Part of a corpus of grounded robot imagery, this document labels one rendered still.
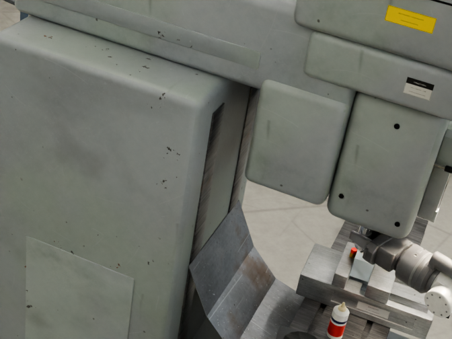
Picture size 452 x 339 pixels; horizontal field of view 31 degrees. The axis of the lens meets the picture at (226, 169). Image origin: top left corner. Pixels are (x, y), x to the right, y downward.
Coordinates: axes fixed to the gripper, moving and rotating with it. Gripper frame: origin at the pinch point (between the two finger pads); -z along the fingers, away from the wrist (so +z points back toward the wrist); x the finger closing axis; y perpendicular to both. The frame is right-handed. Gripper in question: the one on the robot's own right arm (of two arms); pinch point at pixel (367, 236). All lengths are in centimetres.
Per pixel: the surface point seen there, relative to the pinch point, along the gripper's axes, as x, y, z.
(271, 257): -104, 122, -96
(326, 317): -1.3, 30.4, -5.4
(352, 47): 15, -49, -6
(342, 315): 3.3, 22.1, 1.1
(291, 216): -137, 122, -111
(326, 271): -7.9, 23.3, -12.5
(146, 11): 31, -43, -48
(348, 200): 11.3, -14.1, -1.1
